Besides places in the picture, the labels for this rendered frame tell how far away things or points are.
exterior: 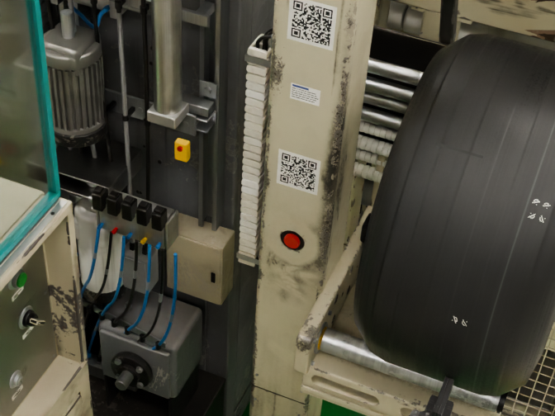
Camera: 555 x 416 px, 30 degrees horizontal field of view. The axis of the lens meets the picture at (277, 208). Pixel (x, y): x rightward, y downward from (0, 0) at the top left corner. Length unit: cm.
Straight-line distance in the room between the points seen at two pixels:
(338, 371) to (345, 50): 63
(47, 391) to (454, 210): 77
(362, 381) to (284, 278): 24
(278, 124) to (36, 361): 57
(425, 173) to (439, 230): 8
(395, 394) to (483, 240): 49
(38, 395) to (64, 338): 11
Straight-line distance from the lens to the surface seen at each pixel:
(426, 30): 220
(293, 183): 176
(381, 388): 190
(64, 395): 185
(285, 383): 214
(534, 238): 149
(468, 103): 155
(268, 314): 201
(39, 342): 179
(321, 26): 157
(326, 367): 191
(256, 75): 168
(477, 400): 186
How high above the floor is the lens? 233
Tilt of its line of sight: 42 degrees down
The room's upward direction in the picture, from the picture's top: 4 degrees clockwise
